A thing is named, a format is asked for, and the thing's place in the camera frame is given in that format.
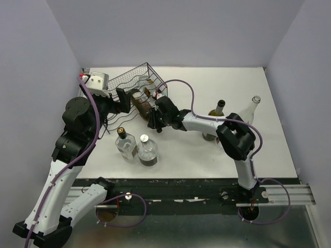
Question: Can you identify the square clear bottle dark cap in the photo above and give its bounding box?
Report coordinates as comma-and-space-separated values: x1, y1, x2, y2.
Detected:
115, 127, 137, 163

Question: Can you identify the black wire wine rack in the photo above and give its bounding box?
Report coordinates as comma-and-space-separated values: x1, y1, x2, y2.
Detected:
103, 62, 168, 133

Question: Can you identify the tall clear frosted bottle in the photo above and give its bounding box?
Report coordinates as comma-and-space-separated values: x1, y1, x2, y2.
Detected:
238, 96, 261, 124

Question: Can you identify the green open wine bottle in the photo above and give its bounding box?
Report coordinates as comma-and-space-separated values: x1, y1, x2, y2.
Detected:
202, 100, 225, 142

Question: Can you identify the purple cable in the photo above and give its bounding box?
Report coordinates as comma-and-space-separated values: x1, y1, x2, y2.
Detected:
155, 79, 290, 225
24, 74, 147, 248

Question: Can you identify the clear square bottle black label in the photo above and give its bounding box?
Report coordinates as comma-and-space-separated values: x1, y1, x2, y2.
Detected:
138, 75, 156, 98

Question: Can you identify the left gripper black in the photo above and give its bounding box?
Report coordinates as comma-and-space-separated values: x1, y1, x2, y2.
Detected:
80, 83, 132, 139

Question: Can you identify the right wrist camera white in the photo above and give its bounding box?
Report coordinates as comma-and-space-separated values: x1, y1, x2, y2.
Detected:
152, 89, 164, 101

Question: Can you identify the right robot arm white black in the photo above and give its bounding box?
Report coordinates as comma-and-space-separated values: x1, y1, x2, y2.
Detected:
147, 96, 259, 203

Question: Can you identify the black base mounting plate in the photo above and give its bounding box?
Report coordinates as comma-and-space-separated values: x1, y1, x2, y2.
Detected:
77, 177, 303, 216

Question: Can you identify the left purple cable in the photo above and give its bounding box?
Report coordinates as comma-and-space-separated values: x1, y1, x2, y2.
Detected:
24, 74, 147, 248

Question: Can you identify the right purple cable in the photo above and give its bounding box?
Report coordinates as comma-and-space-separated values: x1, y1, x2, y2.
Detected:
155, 79, 290, 225

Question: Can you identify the olive green wine bottle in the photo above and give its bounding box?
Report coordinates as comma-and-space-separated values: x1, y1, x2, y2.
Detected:
131, 89, 154, 122

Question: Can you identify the round clear bottle silver cap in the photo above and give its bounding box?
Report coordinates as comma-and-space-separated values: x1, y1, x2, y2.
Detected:
138, 134, 158, 167

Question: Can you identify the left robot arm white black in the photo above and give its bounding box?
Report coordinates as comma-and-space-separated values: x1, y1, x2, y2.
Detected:
13, 88, 131, 247

